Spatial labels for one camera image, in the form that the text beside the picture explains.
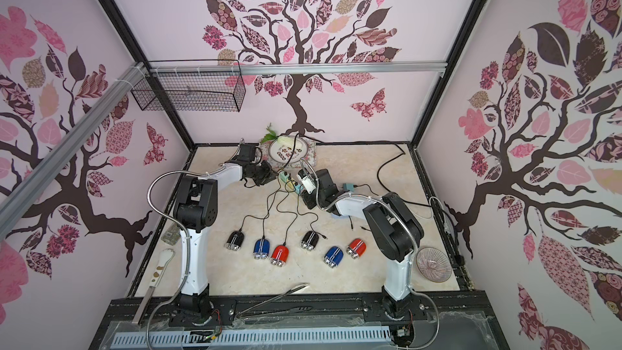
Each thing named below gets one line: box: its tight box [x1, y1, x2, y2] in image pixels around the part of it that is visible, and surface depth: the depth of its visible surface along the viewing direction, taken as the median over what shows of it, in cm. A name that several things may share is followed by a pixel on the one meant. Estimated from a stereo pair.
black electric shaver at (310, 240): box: [300, 230, 320, 252], surface depth 88 cm
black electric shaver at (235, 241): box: [224, 230, 245, 252], surface depth 87 cm
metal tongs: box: [234, 282, 311, 320], surface depth 74 cm
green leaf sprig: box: [260, 122, 279, 144], surface depth 121 cm
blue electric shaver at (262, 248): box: [252, 238, 271, 260], surface depth 86 cm
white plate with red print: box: [268, 136, 309, 163], surface depth 119 cm
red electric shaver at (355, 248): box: [345, 238, 367, 260], surface depth 86 cm
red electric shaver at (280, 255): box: [269, 244, 290, 268], surface depth 85 cm
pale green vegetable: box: [276, 135, 294, 148], surface depth 120 cm
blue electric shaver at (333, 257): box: [323, 245, 345, 269], surface depth 84 cm
